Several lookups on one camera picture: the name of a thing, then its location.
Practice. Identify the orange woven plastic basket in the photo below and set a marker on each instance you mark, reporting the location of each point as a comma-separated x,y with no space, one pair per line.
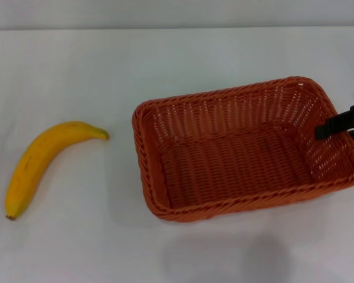
230,165

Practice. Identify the yellow banana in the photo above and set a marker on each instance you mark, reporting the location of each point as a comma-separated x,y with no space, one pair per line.
32,159

